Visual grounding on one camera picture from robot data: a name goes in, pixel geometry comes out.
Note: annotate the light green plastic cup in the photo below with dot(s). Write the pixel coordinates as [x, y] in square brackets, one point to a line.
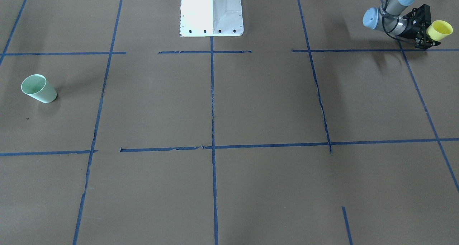
[38, 87]

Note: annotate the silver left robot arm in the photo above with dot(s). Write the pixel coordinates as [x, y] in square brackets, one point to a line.
[387, 18]

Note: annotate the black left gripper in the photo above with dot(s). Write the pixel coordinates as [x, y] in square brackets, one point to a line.
[411, 29]

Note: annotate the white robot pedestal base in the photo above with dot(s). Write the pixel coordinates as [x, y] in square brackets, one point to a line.
[206, 18]

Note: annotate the yellow plastic cup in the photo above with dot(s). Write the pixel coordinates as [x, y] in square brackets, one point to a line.
[439, 30]

